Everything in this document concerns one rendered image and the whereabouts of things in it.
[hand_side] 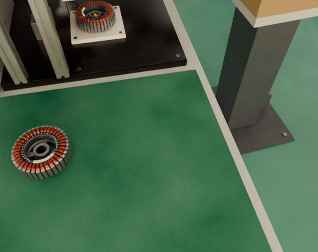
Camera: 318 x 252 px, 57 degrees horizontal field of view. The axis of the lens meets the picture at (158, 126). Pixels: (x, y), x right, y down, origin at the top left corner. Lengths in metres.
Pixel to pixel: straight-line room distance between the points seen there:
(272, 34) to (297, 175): 0.71
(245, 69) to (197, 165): 0.75
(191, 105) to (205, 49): 1.40
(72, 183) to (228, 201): 0.30
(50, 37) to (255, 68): 0.88
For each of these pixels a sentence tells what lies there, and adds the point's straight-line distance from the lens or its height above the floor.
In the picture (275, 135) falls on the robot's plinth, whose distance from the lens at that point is 1.66.
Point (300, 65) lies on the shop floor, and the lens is 2.14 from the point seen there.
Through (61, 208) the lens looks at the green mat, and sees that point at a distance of 0.59.
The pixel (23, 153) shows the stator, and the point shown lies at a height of 0.78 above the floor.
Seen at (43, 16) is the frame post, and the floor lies 0.93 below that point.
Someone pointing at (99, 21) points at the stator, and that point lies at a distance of 0.86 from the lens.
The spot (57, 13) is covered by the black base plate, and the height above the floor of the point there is 0.77.
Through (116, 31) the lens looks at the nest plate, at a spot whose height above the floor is 0.78.
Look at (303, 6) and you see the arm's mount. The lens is 1.11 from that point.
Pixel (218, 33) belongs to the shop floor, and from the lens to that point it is 2.25.
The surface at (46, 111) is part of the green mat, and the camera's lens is 0.73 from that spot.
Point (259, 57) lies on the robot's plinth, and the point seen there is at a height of 0.50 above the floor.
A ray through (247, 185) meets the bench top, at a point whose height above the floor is 0.75.
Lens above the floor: 1.27
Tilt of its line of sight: 53 degrees down
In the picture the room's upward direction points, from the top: straight up
